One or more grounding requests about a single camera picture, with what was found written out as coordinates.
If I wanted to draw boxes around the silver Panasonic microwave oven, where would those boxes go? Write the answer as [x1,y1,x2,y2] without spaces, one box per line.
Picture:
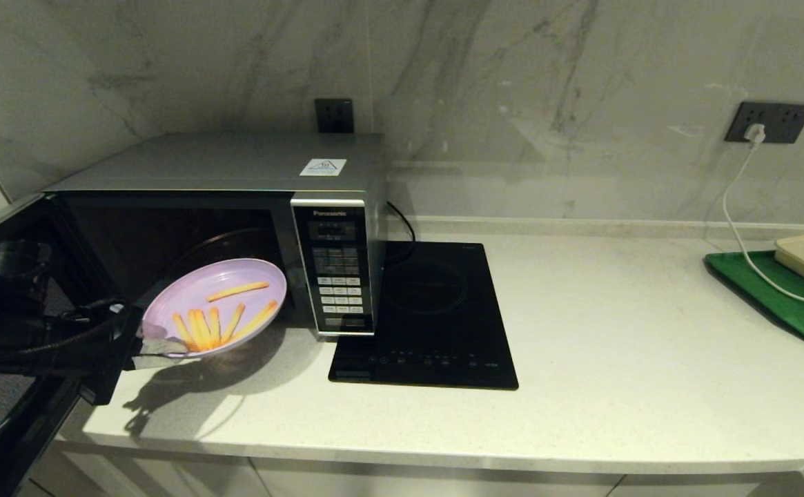
[43,133,387,337]

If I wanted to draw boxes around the green plastic tray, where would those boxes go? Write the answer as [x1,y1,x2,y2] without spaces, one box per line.
[703,250,804,349]

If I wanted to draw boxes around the black induction cooktop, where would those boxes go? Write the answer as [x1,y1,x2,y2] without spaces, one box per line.
[328,241,519,391]

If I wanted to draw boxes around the lilac round plate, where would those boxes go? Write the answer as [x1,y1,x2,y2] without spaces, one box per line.
[141,258,288,358]

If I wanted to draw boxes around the white power cable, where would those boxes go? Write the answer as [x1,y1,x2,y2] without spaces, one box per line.
[721,142,804,315]

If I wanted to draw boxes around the white warning sticker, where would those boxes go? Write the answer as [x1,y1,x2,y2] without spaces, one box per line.
[300,158,347,177]

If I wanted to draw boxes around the dark wide wall outlet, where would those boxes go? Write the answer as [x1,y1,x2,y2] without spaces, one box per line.
[725,101,804,144]

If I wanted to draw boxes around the dark single wall outlet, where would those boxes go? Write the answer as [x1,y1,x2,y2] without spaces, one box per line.
[315,98,355,133]

